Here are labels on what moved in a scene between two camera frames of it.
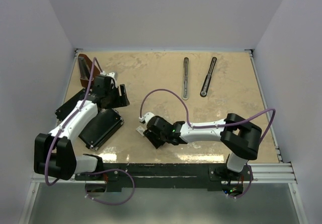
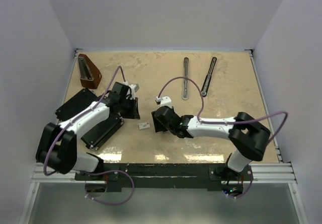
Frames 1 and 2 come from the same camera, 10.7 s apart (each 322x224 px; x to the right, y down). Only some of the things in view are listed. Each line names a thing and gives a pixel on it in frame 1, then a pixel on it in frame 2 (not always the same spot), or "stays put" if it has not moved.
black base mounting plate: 166,175 stays put
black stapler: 203,92 stays put
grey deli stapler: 184,95 stays put
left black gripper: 125,100 -> 134,113
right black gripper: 150,135 -> 158,126
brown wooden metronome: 85,65 stays put
